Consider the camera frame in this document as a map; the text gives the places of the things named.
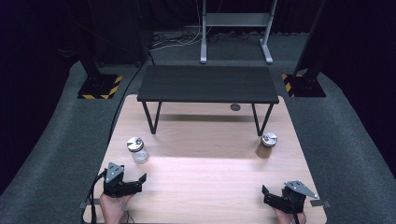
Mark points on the black stand with striped base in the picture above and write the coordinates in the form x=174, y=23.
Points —
x=303, y=84
x=99, y=85

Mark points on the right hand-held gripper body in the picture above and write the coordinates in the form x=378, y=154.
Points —
x=295, y=196

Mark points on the grey round table grommet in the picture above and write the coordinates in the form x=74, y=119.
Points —
x=235, y=107

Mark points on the grey table edge bracket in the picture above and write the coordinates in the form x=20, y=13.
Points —
x=88, y=204
x=320, y=203

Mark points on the clear glass jar silver lid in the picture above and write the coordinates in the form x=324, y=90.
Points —
x=137, y=151

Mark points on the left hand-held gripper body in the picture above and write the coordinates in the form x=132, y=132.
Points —
x=113, y=183

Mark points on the brown glass jar silver lid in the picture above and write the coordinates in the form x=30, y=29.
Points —
x=267, y=144

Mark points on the white metal stand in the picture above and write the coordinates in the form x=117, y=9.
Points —
x=236, y=20

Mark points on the small black table shelf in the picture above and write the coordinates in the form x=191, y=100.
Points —
x=207, y=84

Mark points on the person's right hand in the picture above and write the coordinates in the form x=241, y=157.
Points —
x=285, y=217

